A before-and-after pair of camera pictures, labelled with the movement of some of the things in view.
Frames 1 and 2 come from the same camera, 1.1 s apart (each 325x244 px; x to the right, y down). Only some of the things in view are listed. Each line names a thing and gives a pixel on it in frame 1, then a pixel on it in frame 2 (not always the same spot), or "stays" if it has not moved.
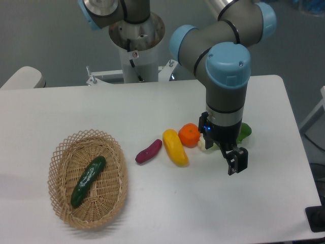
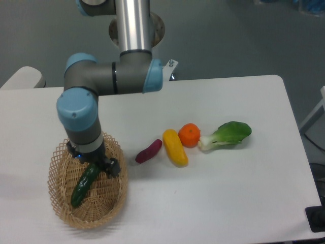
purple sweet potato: (147, 153) stays
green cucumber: (96, 167) stays
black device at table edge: (316, 216) stays
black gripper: (226, 137) to (97, 156)
